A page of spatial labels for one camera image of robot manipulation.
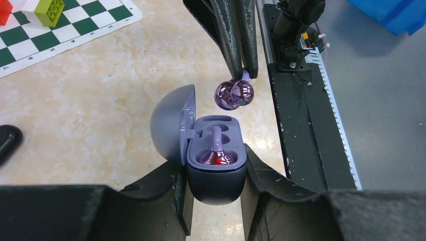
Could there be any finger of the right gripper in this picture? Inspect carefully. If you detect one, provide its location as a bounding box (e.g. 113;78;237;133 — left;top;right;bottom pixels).
233;1;258;79
183;0;243;79

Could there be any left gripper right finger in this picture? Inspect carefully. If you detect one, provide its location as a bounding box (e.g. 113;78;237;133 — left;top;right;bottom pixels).
241;147;425;240

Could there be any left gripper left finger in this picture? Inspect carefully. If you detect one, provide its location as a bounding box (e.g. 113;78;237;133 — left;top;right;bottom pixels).
1;162;193;240

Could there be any purple earbud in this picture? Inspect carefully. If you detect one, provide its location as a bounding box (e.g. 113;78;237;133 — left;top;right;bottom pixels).
196;126;236;166
214;68;255;110

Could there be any grey purple charging case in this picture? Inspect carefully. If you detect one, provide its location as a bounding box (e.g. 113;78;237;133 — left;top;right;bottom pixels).
150;85;247;205

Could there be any black earbud charging case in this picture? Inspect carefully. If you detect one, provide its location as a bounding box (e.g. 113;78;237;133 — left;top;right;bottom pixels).
1;125;24;166

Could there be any blue plastic bin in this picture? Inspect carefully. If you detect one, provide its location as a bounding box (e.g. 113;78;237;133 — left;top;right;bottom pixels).
348;0;425;36

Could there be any yellow green block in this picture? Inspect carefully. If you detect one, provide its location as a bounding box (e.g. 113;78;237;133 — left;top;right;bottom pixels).
21;0;65;28

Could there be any green white chessboard mat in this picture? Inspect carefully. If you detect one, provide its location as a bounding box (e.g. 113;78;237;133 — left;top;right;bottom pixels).
1;1;143;77

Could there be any red block upper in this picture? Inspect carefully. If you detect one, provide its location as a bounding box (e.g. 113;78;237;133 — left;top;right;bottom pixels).
0;0;13;26

